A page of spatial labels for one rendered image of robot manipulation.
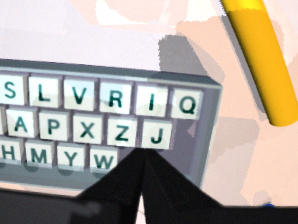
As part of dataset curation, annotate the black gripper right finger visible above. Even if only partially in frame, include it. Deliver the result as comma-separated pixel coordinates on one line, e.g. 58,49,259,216
142,148,298,224

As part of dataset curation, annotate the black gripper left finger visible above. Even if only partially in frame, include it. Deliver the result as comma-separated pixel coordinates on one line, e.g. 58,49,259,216
0,148,145,224

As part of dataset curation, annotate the grey keyboard with white letter keys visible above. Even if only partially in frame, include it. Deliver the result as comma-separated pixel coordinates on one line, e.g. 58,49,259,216
0,58,225,192

